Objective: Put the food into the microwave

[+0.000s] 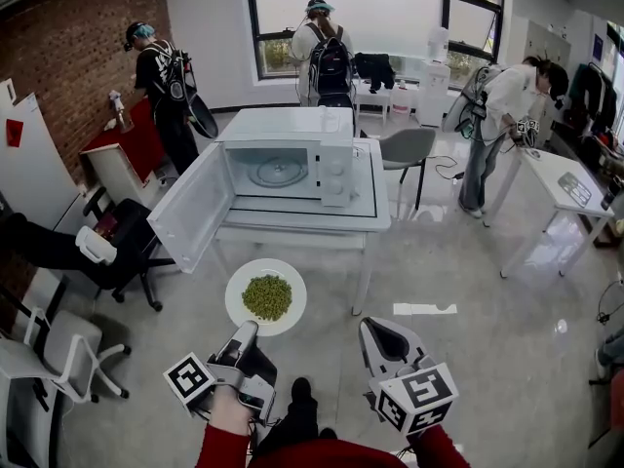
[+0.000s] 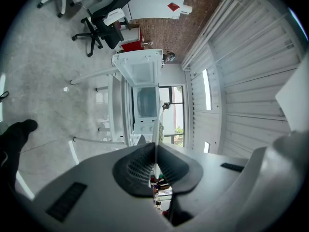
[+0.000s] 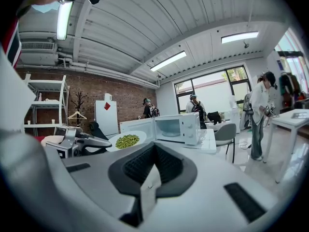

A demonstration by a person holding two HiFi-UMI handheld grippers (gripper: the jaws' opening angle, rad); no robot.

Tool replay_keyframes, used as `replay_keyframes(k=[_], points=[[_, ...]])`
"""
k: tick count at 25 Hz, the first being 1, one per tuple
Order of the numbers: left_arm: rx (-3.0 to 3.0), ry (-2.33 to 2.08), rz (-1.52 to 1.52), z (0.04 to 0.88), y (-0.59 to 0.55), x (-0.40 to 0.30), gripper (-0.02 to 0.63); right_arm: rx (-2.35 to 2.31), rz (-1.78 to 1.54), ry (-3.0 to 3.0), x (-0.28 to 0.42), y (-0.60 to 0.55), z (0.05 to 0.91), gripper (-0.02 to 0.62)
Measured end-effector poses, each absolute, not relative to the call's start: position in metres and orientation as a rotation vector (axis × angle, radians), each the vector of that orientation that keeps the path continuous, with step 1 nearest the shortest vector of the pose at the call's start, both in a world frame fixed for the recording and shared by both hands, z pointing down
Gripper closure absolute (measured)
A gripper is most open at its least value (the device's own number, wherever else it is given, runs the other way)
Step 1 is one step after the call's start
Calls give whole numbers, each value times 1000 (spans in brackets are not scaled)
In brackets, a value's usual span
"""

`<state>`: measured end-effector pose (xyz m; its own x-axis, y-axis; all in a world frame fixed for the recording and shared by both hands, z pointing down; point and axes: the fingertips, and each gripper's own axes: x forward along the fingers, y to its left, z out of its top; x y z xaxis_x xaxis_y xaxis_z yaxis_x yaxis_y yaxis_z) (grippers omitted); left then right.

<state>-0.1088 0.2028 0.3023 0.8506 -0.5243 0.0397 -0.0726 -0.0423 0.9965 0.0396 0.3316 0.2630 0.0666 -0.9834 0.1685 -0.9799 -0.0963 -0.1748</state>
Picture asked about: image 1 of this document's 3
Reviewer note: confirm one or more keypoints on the white board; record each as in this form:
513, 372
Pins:
29, 164

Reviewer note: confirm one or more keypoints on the spray bottle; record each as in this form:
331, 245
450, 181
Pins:
119, 110

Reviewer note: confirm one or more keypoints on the person's right forearm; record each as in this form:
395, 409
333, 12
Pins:
439, 449

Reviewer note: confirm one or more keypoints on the green peas food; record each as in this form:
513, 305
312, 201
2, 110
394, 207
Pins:
267, 296

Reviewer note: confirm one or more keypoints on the grey chair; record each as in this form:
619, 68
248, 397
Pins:
407, 146

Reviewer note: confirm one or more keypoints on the grey tray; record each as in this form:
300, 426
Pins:
574, 187

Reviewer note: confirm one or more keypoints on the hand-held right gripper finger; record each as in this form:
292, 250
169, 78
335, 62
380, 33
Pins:
404, 341
371, 349

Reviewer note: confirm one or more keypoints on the red sticker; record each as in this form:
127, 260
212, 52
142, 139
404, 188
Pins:
13, 132

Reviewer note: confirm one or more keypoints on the white water dispenser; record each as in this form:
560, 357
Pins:
434, 90

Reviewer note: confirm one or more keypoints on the black jacket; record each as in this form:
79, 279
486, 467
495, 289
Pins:
375, 68

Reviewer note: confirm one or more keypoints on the person's legs and shoes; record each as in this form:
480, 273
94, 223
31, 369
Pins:
297, 422

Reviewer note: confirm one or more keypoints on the clear water jug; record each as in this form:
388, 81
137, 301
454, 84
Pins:
401, 100

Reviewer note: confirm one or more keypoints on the person's left forearm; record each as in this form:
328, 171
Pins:
222, 437

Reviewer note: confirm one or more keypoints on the white office chair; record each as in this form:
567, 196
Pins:
63, 344

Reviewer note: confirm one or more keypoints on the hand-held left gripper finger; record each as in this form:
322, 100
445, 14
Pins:
246, 334

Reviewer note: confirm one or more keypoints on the white square table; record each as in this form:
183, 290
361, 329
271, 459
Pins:
560, 188

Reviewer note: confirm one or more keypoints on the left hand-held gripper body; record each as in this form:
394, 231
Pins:
253, 368

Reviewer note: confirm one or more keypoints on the person's red top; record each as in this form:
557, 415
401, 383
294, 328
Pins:
331, 454

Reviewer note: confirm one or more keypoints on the clothes rack with coats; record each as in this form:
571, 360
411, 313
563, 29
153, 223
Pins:
592, 95

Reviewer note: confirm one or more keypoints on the black office chair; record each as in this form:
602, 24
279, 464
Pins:
134, 242

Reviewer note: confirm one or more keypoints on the red and white cabinet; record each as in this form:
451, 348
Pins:
131, 149

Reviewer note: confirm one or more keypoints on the black framed window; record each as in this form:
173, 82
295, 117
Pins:
380, 8

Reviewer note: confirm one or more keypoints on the white microwave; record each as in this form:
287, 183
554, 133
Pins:
278, 134

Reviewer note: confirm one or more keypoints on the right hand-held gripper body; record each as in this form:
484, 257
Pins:
419, 398

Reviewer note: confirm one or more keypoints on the white table with glass top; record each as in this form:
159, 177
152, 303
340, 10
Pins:
370, 212

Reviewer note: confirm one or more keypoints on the small white side table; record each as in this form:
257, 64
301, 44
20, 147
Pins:
373, 100

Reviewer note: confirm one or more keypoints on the white round plate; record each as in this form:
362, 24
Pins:
244, 271

